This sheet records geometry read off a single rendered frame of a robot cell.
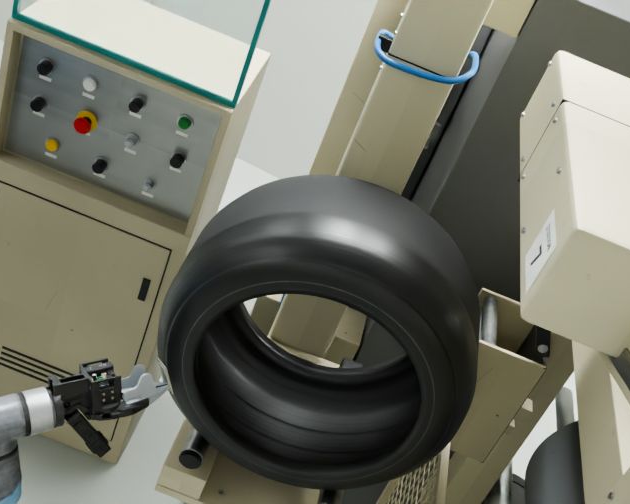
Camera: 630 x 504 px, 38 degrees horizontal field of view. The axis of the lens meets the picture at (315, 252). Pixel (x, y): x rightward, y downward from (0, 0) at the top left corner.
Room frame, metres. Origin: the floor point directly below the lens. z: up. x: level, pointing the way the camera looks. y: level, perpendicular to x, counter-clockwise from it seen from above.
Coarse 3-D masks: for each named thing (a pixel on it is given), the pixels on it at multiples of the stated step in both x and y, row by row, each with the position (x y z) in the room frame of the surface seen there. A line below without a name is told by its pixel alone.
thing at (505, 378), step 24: (480, 312) 1.66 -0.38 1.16; (504, 312) 1.69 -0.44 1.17; (480, 336) 1.58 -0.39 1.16; (504, 336) 1.69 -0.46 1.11; (528, 336) 1.68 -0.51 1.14; (480, 360) 1.50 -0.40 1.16; (504, 360) 1.50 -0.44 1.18; (528, 360) 1.51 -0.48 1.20; (480, 384) 1.50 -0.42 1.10; (504, 384) 1.50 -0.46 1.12; (528, 384) 1.50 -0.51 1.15; (480, 408) 1.50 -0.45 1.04; (504, 408) 1.50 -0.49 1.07; (480, 432) 1.50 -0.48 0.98; (480, 456) 1.50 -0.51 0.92
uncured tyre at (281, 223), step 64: (256, 192) 1.39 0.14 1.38; (320, 192) 1.36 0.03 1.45; (384, 192) 1.42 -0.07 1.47; (192, 256) 1.26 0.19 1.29; (256, 256) 1.20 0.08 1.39; (320, 256) 1.20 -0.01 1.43; (384, 256) 1.24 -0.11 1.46; (448, 256) 1.37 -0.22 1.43; (192, 320) 1.18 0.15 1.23; (384, 320) 1.19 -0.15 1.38; (448, 320) 1.23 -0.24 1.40; (192, 384) 1.18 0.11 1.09; (256, 384) 1.42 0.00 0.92; (320, 384) 1.46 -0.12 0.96; (384, 384) 1.47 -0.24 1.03; (448, 384) 1.20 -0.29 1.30; (256, 448) 1.20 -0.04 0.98; (320, 448) 1.32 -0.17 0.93; (384, 448) 1.32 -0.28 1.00
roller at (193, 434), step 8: (192, 432) 1.24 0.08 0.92; (192, 440) 1.21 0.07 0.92; (200, 440) 1.22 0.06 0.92; (184, 448) 1.19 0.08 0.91; (192, 448) 1.19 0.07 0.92; (200, 448) 1.20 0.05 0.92; (184, 456) 1.18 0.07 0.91; (192, 456) 1.18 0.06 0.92; (200, 456) 1.19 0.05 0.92; (184, 464) 1.18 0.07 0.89; (192, 464) 1.18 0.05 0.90; (200, 464) 1.19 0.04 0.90
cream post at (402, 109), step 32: (416, 0) 1.55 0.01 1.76; (448, 0) 1.55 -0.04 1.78; (480, 0) 1.56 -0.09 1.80; (416, 32) 1.55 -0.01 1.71; (448, 32) 1.56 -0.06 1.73; (384, 64) 1.56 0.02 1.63; (416, 64) 1.55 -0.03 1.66; (448, 64) 1.56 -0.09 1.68; (384, 96) 1.55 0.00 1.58; (416, 96) 1.56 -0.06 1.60; (384, 128) 1.55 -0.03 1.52; (416, 128) 1.56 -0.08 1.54; (352, 160) 1.55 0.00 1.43; (384, 160) 1.56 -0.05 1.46; (416, 160) 1.56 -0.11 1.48; (288, 320) 1.55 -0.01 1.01; (320, 320) 1.56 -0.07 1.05; (320, 352) 1.56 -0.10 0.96
